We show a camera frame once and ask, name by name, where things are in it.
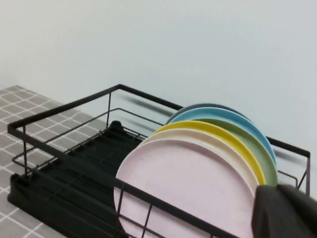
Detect green round plate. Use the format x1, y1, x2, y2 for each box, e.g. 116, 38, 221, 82
195, 118, 278, 187

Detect pink round plate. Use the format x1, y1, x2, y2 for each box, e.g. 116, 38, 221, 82
112, 138, 260, 238

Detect black plastic drip tray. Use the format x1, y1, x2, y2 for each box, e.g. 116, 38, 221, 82
6, 120, 152, 238

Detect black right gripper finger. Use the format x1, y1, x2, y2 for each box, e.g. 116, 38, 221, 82
251, 182, 317, 238

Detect blue round plate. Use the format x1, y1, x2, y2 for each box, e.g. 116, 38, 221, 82
169, 107, 277, 167

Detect yellow round plate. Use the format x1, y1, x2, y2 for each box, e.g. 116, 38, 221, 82
152, 120, 267, 186

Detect black wire dish rack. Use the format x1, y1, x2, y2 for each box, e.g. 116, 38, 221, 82
7, 83, 312, 238

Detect white round plate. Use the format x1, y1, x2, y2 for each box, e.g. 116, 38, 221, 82
138, 128, 267, 196

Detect grey round plate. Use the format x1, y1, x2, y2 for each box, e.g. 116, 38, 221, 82
165, 103, 251, 124

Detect grey checked tablecloth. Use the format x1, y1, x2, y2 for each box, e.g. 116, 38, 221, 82
0, 85, 117, 238

